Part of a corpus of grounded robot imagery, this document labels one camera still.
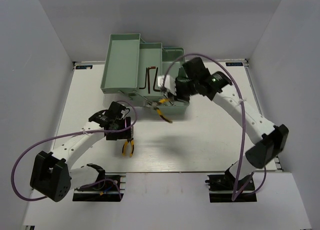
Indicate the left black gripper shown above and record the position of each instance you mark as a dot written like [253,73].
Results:
[125,134]

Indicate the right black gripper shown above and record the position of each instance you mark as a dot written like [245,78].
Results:
[178,95]

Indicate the dark hex key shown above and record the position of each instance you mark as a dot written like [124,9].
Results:
[148,78]
[155,89]
[145,79]

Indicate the green toolbox with clear lid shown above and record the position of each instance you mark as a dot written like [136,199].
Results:
[132,67]

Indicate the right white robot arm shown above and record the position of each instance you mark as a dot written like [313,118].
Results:
[267,138]

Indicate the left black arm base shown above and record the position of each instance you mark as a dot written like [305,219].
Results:
[111,190]

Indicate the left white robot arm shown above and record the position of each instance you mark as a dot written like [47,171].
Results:
[53,174]

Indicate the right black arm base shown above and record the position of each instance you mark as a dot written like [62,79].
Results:
[219,182]

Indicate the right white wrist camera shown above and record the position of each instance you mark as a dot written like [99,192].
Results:
[167,84]

